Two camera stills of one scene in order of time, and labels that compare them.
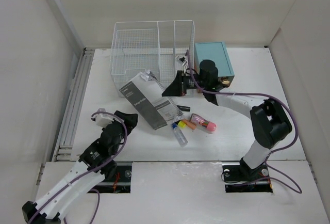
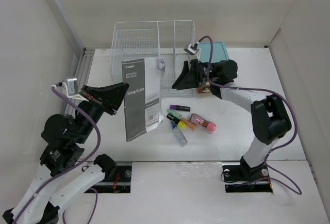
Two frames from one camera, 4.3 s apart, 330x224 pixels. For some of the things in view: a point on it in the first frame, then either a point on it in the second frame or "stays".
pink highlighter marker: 209,126 stays
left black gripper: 130,121 -> 112,95
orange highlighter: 189,124 stays
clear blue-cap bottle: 179,136 stays
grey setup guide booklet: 148,101 -> 133,74
